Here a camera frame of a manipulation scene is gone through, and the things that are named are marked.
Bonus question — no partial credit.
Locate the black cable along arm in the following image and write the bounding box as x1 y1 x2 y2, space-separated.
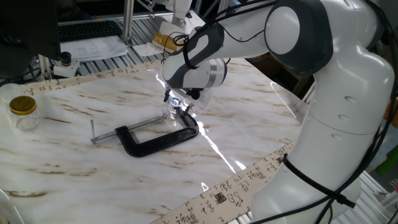
161 0 398 224

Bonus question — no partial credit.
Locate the marble pattern plastic sheet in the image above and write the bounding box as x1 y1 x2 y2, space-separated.
0 54 312 224

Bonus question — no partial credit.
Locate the white stand with black knob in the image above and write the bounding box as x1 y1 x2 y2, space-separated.
52 51 81 78

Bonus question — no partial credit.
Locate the black C-clamp with steel screw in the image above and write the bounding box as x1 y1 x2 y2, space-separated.
90 108 200 158

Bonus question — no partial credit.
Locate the green object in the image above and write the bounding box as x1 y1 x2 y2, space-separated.
376 146 398 175

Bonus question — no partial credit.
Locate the white printed paper stack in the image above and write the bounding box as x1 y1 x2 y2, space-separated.
60 35 129 63

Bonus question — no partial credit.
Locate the clear plastic container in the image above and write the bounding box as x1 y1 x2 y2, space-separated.
0 83 25 105

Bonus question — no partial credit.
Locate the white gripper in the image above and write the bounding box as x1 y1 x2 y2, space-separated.
163 86 215 118

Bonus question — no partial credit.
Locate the beige calligraphy print paper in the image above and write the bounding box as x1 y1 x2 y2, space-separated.
21 58 298 224

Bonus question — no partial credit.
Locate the black computer monitor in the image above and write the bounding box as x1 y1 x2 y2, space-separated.
0 0 63 78

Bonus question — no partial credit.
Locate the silver metal jar lid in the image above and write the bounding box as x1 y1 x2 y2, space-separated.
168 96 184 110

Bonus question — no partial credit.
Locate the small clear glass jar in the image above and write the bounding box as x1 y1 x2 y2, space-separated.
160 98 185 122

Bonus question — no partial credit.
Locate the aluminium frame post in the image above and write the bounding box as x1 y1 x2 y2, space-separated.
121 0 136 47

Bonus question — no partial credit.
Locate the glass jar with gold lid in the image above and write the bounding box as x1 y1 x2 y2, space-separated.
8 95 41 132

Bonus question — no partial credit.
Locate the black computer keyboard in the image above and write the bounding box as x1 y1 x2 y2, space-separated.
58 20 124 43

